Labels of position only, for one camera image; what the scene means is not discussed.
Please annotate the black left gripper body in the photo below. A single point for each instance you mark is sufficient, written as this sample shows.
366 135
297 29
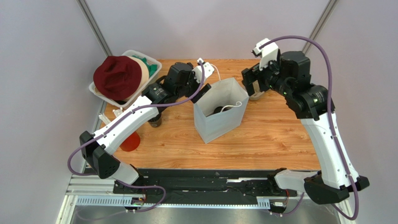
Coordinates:
192 86

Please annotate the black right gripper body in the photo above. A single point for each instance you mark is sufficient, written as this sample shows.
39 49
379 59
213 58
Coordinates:
249 78

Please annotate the black cup lid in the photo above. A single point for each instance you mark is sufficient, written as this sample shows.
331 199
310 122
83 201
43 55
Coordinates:
220 109

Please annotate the white paper bag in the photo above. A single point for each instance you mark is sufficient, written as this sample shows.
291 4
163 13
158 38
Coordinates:
224 92

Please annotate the stack of black cups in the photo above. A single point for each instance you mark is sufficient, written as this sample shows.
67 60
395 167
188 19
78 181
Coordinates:
156 121

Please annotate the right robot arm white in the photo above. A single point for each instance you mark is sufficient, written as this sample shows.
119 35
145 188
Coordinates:
289 75

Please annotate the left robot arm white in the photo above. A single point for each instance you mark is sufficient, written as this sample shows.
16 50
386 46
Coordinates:
182 81

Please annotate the brown pulp cup carrier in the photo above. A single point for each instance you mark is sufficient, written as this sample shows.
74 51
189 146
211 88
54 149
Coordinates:
257 94

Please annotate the white plastic basket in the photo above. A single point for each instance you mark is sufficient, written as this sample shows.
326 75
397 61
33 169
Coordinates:
130 100

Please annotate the green cloth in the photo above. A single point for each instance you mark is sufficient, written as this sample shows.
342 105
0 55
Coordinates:
152 68

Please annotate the beige hat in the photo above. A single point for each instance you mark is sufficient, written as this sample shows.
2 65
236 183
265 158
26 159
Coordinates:
144 73

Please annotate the dark red bucket hat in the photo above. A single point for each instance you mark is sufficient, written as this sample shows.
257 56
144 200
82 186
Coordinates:
118 77

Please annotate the red cup with straws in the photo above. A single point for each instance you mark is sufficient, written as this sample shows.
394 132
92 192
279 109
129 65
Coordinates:
131 143

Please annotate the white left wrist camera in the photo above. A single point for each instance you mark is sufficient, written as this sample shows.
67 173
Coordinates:
203 71

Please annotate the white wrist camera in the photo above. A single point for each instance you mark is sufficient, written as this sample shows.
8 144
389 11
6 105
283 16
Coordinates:
267 53
203 71

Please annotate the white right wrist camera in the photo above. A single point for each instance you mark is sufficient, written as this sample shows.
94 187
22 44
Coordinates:
267 53

